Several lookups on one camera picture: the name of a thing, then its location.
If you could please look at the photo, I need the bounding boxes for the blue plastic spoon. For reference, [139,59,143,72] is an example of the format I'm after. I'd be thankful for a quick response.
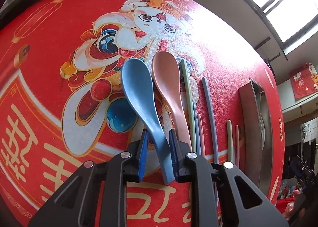
[121,58,175,184]

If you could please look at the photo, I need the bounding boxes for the person's right hand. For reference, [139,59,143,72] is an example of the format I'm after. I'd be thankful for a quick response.
[282,190,301,221]

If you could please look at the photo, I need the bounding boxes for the red cloth on counter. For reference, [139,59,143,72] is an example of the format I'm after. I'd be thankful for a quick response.
[290,63,318,100]

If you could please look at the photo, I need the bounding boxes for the stainless steel utensil tray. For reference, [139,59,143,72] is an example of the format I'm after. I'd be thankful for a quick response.
[239,79,273,195]

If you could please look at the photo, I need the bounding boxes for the red festive table mat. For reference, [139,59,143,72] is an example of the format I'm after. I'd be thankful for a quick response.
[1,0,285,226]

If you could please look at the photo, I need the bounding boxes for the green chopstick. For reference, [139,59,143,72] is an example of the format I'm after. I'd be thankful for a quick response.
[226,120,234,162]
[181,59,197,153]

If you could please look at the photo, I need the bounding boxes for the blue chopstick right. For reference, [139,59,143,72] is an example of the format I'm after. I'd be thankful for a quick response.
[202,77,219,163]

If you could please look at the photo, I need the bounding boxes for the pink plastic spoon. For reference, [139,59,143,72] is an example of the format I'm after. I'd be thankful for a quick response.
[151,51,191,146]

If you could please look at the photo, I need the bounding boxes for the green chopstick right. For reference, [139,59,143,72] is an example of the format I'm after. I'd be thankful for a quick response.
[226,120,234,162]

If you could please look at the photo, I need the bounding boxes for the green chopstick left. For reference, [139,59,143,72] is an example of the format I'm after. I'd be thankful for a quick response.
[181,59,197,153]

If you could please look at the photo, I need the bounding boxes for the blue chopstick under gripper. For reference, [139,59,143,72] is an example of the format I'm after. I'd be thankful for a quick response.
[194,106,202,155]

